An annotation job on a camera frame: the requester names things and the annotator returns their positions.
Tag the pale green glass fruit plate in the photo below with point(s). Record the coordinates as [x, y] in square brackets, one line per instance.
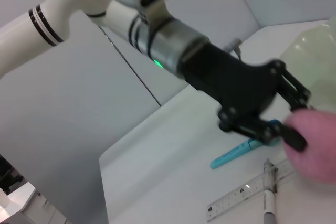
[315, 58]

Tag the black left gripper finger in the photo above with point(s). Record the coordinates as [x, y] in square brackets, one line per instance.
[296, 95]
[294, 137]

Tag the transparent plastic ruler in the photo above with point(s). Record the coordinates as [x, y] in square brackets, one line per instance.
[236, 195]

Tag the white background furniture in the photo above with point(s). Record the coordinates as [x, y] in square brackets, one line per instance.
[23, 205]

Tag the grey and clear pen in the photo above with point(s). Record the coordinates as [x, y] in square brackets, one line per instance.
[269, 208]

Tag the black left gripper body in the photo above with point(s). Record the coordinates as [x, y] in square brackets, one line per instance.
[231, 82]

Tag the pink peach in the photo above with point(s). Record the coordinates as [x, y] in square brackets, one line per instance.
[315, 142]

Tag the blue scissors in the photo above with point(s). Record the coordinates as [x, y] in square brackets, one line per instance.
[231, 155]

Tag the dark background equipment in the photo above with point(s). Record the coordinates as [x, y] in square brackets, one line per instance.
[10, 174]

